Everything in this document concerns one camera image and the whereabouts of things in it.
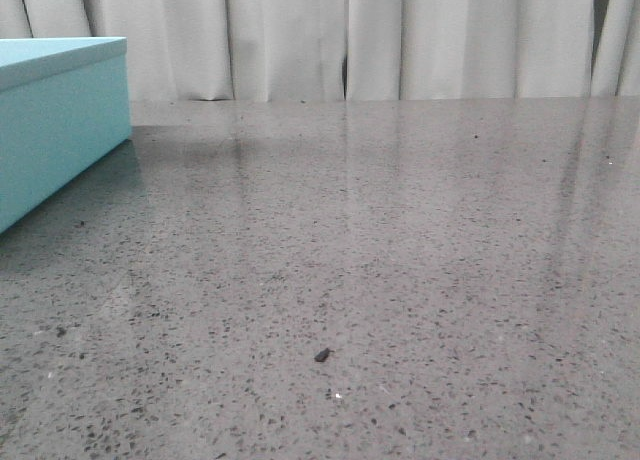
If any light blue plastic box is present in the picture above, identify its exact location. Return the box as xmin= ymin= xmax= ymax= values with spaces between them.
xmin=1 ymin=37 xmax=132 ymax=230

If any small black debris piece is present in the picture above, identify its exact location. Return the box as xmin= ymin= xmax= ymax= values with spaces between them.
xmin=314 ymin=348 xmax=332 ymax=363

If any white pleated curtain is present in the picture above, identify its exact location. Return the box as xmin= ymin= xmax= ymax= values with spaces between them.
xmin=1 ymin=0 xmax=639 ymax=101

